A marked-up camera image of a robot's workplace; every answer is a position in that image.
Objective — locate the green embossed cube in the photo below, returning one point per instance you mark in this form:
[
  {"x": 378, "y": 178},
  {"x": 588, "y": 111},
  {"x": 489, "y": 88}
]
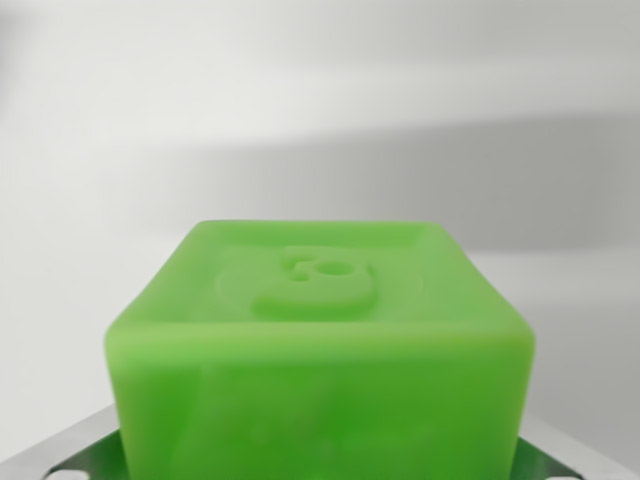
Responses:
[{"x": 320, "y": 380}]

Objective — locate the gripper right finger with black rubber pad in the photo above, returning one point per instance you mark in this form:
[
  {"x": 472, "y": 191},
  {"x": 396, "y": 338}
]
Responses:
[{"x": 565, "y": 462}]

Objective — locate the gripper left finger with black rubber pad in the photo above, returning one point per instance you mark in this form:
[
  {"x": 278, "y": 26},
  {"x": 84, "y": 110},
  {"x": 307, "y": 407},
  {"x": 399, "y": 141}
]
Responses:
[{"x": 65, "y": 457}]

